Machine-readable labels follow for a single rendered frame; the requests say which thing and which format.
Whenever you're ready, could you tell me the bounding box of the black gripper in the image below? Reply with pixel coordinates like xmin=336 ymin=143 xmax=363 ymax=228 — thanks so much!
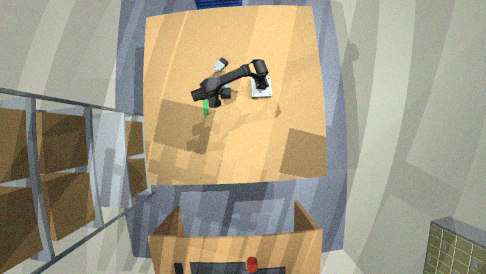
xmin=201 ymin=87 xmax=231 ymax=100

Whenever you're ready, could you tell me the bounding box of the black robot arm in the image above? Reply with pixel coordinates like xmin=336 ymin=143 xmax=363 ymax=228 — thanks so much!
xmin=191 ymin=59 xmax=269 ymax=108

